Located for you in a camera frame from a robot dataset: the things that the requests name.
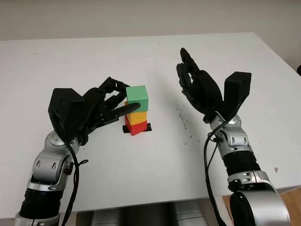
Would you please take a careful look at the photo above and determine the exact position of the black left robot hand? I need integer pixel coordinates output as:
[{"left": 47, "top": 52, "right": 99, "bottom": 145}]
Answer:
[{"left": 77, "top": 77, "right": 142, "bottom": 145}]

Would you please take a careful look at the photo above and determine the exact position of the white table leg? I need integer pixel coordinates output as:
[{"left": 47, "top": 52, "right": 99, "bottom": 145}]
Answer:
[{"left": 211, "top": 196, "right": 228, "bottom": 226}]

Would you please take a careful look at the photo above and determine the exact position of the green wooden block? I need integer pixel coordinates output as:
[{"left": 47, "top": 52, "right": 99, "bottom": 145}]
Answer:
[{"left": 126, "top": 85, "right": 149, "bottom": 113}]

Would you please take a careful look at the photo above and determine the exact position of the yellow wooden block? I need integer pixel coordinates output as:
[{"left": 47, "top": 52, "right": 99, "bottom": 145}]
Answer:
[{"left": 124, "top": 101, "right": 148, "bottom": 126}]

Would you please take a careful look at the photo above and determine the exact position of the dark robot waist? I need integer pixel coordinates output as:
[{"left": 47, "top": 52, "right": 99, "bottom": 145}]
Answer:
[{"left": 119, "top": 204, "right": 176, "bottom": 226}]

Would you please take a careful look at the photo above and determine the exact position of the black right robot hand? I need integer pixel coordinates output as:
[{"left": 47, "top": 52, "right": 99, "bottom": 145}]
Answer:
[{"left": 176, "top": 48, "right": 224, "bottom": 123}]

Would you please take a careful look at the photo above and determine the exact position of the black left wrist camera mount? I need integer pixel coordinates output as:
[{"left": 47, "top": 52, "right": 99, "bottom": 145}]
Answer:
[{"left": 48, "top": 88, "right": 85, "bottom": 142}]

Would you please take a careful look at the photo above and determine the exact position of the black tape strip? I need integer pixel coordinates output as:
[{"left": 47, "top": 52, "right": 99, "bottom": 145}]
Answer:
[{"left": 123, "top": 122, "right": 152, "bottom": 135}]

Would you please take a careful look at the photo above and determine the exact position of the red wooden block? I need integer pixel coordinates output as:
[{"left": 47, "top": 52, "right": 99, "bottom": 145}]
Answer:
[{"left": 124, "top": 116, "right": 147, "bottom": 137}]

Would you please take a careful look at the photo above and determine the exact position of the silver right robot thigh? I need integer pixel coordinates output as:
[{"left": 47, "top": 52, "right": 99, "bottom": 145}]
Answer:
[{"left": 175, "top": 202, "right": 206, "bottom": 226}]

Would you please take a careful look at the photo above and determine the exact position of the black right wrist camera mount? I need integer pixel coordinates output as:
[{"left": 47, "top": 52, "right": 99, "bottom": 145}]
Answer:
[{"left": 222, "top": 72, "right": 252, "bottom": 121}]

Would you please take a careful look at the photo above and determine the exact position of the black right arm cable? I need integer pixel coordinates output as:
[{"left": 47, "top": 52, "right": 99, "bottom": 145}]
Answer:
[{"left": 203, "top": 120, "right": 227, "bottom": 226}]

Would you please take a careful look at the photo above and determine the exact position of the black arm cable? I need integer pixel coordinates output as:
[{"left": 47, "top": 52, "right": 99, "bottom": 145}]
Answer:
[
  {"left": 203, "top": 120, "right": 227, "bottom": 226},
  {"left": 60, "top": 138, "right": 89, "bottom": 226}
]

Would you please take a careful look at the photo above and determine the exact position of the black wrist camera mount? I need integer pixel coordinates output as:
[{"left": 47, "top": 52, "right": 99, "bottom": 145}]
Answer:
[
  {"left": 48, "top": 88, "right": 85, "bottom": 142},
  {"left": 222, "top": 72, "right": 252, "bottom": 121}
]

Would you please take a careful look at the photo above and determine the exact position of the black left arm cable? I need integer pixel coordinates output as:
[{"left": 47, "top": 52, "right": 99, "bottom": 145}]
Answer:
[{"left": 60, "top": 138, "right": 89, "bottom": 226}]

